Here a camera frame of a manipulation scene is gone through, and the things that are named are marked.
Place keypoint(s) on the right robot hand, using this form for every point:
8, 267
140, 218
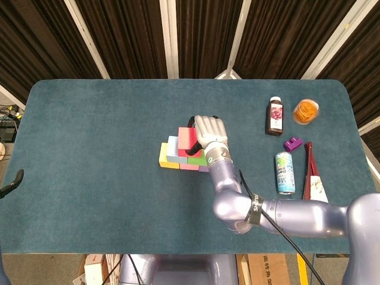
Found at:
212, 130

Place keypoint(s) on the purple foam cube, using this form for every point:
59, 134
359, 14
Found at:
203, 169

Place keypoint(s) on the red foam cube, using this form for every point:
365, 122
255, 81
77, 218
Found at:
187, 139

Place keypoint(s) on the dark juice bottle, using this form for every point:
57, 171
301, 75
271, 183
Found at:
275, 117

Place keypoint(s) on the dark brown curtain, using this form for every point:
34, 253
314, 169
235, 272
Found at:
133, 35

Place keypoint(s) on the grey-purple robot torso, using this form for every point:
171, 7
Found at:
184, 273

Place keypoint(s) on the green foam cube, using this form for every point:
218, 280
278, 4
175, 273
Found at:
197, 160

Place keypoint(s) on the red folding paper fan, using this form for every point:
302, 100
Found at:
314, 184

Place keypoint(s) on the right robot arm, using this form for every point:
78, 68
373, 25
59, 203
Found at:
282, 213

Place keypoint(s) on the blue drink can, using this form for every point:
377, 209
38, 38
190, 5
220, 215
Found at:
285, 173

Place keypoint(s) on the light blue foam cube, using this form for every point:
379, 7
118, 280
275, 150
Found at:
172, 151

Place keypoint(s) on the brown cardboard box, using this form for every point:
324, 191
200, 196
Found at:
267, 270

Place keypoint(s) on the white cardboard box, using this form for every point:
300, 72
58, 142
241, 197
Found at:
93, 270

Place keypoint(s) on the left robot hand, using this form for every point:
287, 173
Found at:
13, 181

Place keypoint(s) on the small purple plastic block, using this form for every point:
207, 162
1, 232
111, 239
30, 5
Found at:
292, 145

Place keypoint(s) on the white frame post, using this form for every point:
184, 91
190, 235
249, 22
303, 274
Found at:
371, 126
237, 38
335, 38
169, 38
9, 96
86, 38

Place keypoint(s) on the orange snack cup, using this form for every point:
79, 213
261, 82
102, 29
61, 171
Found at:
306, 112

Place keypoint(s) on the yellow foam cube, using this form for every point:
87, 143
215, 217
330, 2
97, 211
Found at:
163, 158

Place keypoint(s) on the pale pink foam cube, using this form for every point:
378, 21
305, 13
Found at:
189, 167

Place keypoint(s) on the teal table mat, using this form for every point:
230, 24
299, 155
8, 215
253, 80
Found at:
89, 104

